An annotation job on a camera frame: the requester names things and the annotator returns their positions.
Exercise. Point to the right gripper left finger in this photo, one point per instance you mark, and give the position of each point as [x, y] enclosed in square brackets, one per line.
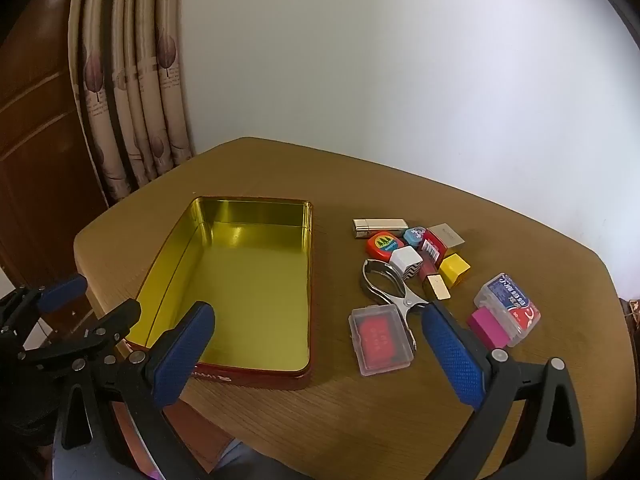
[174, 355]

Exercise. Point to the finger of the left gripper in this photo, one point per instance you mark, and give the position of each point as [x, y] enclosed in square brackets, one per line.
[113, 327]
[57, 296]

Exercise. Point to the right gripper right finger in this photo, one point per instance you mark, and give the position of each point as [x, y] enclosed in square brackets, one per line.
[459, 353]

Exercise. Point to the pink eraser block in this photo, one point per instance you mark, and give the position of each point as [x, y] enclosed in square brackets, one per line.
[488, 330]

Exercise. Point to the clear toothpick box blue label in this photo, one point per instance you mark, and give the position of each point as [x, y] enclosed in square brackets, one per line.
[510, 306]

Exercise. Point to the gold rectangular block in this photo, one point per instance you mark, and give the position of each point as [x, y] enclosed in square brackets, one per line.
[435, 287]

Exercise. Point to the silver metal tongs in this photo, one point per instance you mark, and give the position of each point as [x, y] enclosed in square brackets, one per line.
[382, 282]

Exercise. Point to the clear case red card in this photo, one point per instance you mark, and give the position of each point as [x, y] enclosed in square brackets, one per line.
[379, 340]

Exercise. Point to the yellow red striped cube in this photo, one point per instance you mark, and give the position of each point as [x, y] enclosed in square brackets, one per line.
[452, 269]

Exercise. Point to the white cube charger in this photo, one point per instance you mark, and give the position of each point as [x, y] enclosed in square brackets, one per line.
[407, 261]

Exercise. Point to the red barcode box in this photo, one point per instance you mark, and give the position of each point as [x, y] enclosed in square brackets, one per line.
[433, 247]

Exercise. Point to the beige Marubi cardboard box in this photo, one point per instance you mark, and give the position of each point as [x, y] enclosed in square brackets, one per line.
[447, 235]

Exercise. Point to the small blue tin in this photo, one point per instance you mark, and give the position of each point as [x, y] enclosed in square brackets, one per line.
[414, 236]

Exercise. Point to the red round tape measure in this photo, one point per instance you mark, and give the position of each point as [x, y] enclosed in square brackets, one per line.
[381, 245]

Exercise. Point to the silver metal case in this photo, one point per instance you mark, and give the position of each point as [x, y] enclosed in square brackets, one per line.
[364, 228]

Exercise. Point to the red gold toffee tin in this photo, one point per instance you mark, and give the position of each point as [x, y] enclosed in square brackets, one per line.
[250, 258]

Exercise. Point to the person leg blue jeans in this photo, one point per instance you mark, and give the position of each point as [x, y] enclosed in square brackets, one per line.
[241, 462]

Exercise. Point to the beige patterned curtain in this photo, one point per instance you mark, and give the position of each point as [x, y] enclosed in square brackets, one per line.
[124, 59]

